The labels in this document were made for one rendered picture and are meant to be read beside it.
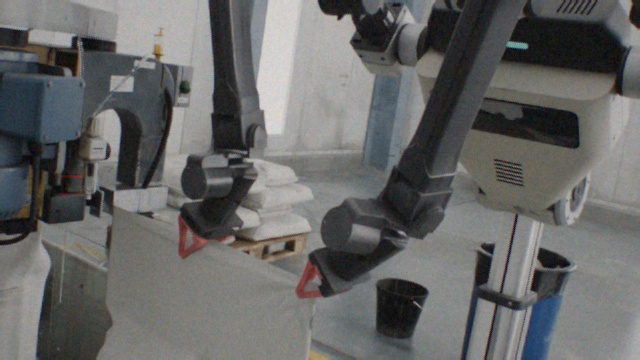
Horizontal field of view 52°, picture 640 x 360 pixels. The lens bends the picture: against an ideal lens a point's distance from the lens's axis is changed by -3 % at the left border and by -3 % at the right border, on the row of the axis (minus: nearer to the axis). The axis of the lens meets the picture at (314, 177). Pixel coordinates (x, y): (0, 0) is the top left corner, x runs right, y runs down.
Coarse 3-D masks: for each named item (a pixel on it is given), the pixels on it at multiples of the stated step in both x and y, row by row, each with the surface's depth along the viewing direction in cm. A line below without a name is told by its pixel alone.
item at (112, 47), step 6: (72, 42) 129; (84, 42) 127; (90, 42) 127; (96, 42) 128; (102, 42) 128; (108, 42) 129; (114, 42) 131; (84, 48) 128; (90, 48) 128; (96, 48) 128; (102, 48) 129; (108, 48) 130; (114, 48) 131
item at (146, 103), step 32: (96, 64) 124; (128, 64) 130; (160, 64) 137; (96, 96) 126; (128, 96) 132; (160, 96) 138; (128, 128) 139; (160, 128) 140; (128, 160) 139; (160, 160) 142
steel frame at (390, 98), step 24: (264, 0) 693; (408, 0) 947; (264, 24) 701; (408, 72) 956; (384, 96) 978; (408, 96) 970; (384, 120) 980; (384, 144) 982; (360, 168) 977; (384, 168) 960
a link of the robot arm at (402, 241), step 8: (384, 232) 89; (392, 232) 90; (400, 232) 91; (384, 240) 90; (392, 240) 89; (400, 240) 90; (408, 240) 92; (376, 248) 91; (384, 248) 90; (392, 248) 90; (400, 248) 90; (368, 256) 92; (376, 256) 91; (384, 256) 91; (392, 256) 92
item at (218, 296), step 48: (144, 240) 122; (192, 240) 113; (144, 288) 123; (192, 288) 114; (240, 288) 108; (288, 288) 103; (144, 336) 121; (192, 336) 114; (240, 336) 109; (288, 336) 104
